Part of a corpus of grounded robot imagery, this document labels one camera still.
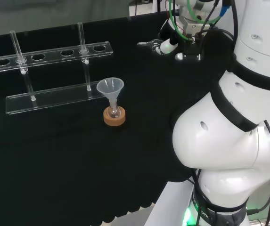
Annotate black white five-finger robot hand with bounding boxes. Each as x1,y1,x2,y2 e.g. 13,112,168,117
149,17,214,62

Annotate clear acrylic funnel stand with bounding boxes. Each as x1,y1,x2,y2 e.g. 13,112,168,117
0,22,115,115

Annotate small glass round-bottom flask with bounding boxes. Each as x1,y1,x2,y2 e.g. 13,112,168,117
108,100,122,119

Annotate black bench cloth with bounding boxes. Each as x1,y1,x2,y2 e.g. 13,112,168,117
0,10,237,224

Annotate green cable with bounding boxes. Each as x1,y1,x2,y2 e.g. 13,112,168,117
169,0,222,42

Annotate translucent plastic funnel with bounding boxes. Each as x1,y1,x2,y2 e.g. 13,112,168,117
96,77,125,109

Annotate cork ring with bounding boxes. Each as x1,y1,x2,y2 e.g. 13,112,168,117
103,106,127,127

